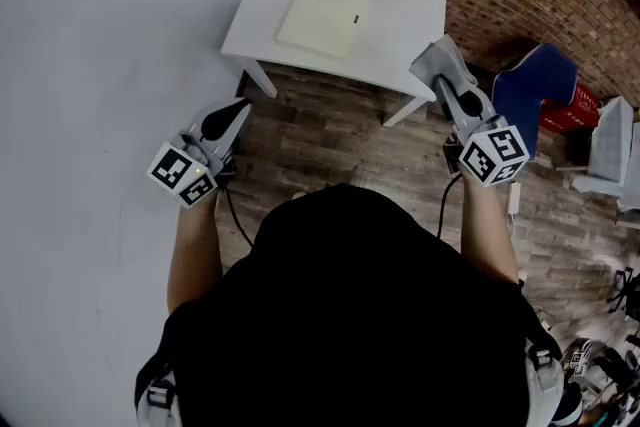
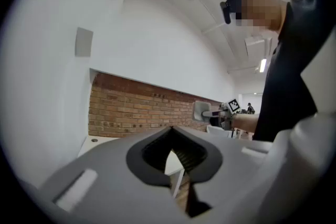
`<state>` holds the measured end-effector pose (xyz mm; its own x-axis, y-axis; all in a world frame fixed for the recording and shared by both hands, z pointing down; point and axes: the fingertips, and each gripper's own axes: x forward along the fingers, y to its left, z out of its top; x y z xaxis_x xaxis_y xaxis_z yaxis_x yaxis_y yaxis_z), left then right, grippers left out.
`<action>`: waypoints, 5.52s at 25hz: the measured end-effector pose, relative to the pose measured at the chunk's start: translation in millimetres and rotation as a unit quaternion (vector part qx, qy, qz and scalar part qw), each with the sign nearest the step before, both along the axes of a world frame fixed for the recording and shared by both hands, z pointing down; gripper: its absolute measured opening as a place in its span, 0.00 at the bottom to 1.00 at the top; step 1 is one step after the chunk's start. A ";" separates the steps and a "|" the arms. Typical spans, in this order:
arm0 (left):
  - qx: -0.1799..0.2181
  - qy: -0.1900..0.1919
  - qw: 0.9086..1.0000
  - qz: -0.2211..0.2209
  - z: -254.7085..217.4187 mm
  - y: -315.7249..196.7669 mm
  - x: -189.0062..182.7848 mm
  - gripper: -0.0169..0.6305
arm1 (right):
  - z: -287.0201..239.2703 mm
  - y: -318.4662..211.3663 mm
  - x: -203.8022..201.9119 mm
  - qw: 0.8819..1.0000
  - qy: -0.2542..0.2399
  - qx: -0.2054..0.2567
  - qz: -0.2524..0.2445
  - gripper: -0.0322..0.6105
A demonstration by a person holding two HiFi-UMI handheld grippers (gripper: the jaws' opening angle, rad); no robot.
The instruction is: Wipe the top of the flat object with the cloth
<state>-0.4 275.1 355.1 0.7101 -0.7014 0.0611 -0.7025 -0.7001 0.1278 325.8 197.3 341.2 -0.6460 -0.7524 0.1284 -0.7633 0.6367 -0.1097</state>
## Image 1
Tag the person's white shoe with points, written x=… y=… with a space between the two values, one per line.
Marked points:
x=299 y=196

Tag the black and white equipment pile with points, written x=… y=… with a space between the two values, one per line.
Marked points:
x=595 y=370

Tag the grey fabric chair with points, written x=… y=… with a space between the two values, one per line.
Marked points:
x=610 y=145

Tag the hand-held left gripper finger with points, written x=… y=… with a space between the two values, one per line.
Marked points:
x=205 y=115
x=232 y=135

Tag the white table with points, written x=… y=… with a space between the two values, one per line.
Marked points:
x=400 y=15

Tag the person's left forearm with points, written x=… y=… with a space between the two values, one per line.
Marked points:
x=195 y=255

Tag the black office chair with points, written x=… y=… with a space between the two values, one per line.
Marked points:
x=627 y=292

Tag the red crate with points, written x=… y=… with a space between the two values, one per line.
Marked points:
x=575 y=110

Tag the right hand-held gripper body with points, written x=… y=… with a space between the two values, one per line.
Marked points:
x=495 y=157

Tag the person's right forearm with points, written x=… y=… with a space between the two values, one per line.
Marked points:
x=487 y=235

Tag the white power adapter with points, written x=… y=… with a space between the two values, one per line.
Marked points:
x=515 y=197

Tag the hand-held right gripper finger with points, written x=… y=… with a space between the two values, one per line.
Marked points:
x=484 y=107
x=456 y=115

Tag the pale yellow board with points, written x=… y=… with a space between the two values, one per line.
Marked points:
x=320 y=15

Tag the person's black shirt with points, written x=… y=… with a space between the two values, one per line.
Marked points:
x=350 y=315

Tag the blue chair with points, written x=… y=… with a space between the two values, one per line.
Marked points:
x=525 y=95

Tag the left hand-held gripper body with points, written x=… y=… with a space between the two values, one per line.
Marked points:
x=182 y=175

